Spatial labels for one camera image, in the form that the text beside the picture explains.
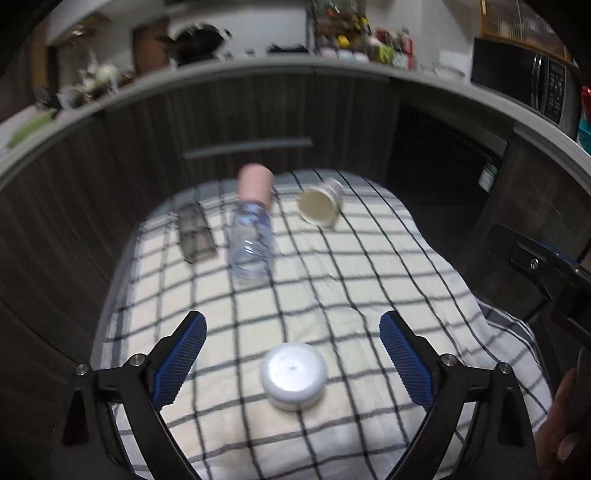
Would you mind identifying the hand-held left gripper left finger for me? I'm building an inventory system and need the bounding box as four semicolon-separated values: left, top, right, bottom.
60;311;208;480

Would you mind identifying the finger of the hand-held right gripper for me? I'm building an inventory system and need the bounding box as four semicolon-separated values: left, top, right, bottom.
495;224;591;324

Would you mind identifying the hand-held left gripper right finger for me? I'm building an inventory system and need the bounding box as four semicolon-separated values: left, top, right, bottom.
379;310;532;480

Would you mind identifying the person's right hand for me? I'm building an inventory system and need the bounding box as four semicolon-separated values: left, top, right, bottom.
534;368;591;472

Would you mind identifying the green white sticker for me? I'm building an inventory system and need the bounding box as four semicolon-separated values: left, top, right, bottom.
479;163;500;193

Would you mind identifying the checked white cloth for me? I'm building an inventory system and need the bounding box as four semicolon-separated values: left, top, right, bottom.
90;168;555;480

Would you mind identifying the dark transparent plastic box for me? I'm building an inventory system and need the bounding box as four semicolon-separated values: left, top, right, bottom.
177;204;217;265

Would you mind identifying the teal bag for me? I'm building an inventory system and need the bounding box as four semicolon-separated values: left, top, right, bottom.
576;117;591;155

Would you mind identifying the clear bottle with pink cap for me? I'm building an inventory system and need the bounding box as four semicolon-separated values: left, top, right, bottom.
228;163;277;283

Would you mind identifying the black microwave oven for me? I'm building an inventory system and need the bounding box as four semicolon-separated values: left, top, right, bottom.
470;36;581;138

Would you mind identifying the dark wood cabinet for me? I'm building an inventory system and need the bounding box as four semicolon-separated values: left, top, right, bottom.
0;74;591;379

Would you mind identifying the green cloth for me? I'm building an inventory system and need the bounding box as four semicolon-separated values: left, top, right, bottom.
6;108;58;149

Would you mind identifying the white green plant clutter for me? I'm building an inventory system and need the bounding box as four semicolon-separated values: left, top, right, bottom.
55;52;134;108

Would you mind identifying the rack of condiment jars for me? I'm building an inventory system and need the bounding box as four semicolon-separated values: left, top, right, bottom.
308;0;417;71

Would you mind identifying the brown cutting board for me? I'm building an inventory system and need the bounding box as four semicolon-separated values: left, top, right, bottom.
133;18;171;75

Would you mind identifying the black pan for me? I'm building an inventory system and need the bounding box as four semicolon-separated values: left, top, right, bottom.
156;24;232;66

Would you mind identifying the grey drawer handle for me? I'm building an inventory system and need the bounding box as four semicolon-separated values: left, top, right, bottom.
181;137;315;161

